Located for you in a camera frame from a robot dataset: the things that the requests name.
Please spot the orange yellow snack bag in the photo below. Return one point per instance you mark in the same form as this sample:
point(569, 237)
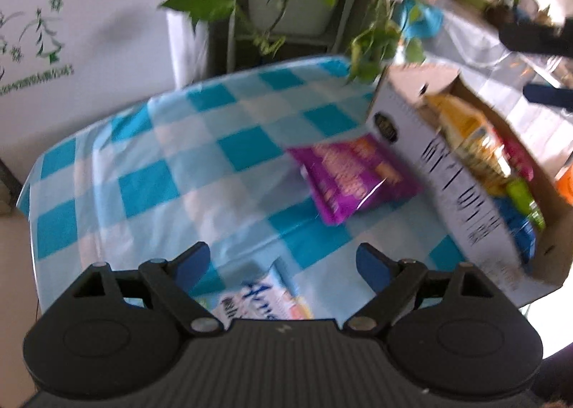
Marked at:
point(472, 137)

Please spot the purple snack packet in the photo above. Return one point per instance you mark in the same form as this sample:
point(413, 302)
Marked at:
point(348, 176)

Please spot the blue foil snack bag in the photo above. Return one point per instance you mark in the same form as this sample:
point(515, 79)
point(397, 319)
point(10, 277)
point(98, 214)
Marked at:
point(520, 228)

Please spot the green snack packet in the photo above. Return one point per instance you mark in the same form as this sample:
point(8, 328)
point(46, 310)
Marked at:
point(523, 200)

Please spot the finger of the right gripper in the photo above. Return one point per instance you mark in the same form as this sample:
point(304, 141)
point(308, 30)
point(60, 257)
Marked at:
point(549, 96)
point(531, 38)

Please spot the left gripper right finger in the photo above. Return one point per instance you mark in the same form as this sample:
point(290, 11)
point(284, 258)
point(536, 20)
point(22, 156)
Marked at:
point(394, 282)

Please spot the white box with green print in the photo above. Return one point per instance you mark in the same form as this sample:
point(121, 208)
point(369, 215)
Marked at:
point(68, 63)

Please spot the pink white Amerza packet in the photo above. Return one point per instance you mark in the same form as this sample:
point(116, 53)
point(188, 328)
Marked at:
point(272, 296)

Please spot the open cardboard milk box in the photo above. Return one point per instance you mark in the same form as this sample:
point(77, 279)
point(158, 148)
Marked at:
point(476, 230)

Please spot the patterned white table cover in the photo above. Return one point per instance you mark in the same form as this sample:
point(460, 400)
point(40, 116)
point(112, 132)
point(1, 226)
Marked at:
point(498, 75)

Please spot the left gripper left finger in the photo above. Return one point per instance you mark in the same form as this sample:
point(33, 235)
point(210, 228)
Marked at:
point(169, 282)

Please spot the red snack packet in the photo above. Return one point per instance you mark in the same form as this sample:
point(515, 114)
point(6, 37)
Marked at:
point(518, 158)

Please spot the blue checkered tablecloth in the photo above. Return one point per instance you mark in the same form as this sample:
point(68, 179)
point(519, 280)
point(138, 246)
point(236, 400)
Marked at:
point(210, 163)

